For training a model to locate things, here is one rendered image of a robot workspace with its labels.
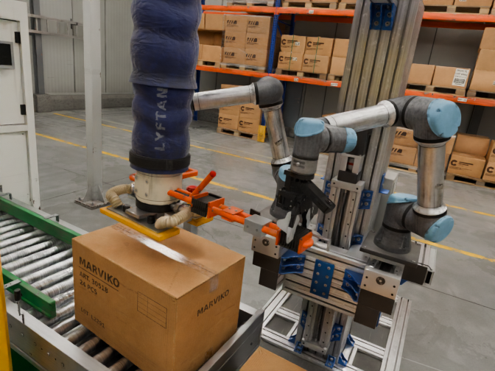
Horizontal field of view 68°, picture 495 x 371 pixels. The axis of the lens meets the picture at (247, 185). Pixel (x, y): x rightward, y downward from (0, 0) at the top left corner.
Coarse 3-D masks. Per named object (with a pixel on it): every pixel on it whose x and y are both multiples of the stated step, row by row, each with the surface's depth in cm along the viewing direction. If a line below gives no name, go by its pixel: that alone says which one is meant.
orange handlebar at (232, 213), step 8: (184, 176) 159; (192, 176) 163; (168, 192) 137; (176, 192) 135; (184, 192) 138; (184, 200) 132; (216, 208) 125; (224, 208) 128; (232, 208) 125; (224, 216) 123; (232, 216) 121; (240, 216) 120; (248, 216) 122; (272, 224) 118; (264, 232) 115; (272, 232) 113; (312, 240) 110
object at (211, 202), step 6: (204, 192) 133; (192, 198) 127; (198, 198) 130; (204, 198) 131; (210, 198) 132; (216, 198) 132; (222, 198) 130; (192, 204) 129; (198, 204) 126; (204, 204) 125; (210, 204) 124; (216, 204) 127; (222, 204) 131; (192, 210) 128; (198, 210) 127; (204, 210) 126; (210, 210) 125; (204, 216) 126; (210, 216) 126
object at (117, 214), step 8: (104, 208) 144; (112, 208) 143; (120, 208) 144; (128, 208) 141; (112, 216) 140; (120, 216) 138; (128, 216) 138; (152, 216) 134; (128, 224) 135; (136, 224) 134; (144, 224) 134; (152, 224) 134; (144, 232) 130; (152, 232) 129; (160, 232) 130; (168, 232) 131; (176, 232) 133; (160, 240) 127
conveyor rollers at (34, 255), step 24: (0, 216) 250; (0, 240) 225; (24, 240) 229; (48, 240) 233; (24, 264) 204; (48, 264) 206; (72, 264) 210; (72, 312) 172; (72, 336) 154; (96, 336) 155; (96, 360) 144; (120, 360) 145
